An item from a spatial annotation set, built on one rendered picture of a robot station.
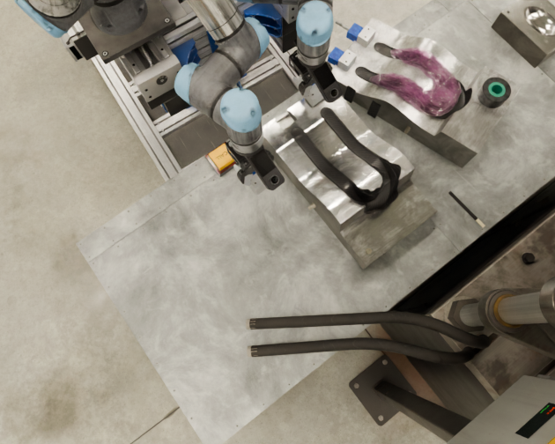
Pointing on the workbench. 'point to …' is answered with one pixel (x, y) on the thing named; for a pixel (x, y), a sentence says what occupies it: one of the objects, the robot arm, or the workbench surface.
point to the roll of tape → (493, 92)
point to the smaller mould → (534, 29)
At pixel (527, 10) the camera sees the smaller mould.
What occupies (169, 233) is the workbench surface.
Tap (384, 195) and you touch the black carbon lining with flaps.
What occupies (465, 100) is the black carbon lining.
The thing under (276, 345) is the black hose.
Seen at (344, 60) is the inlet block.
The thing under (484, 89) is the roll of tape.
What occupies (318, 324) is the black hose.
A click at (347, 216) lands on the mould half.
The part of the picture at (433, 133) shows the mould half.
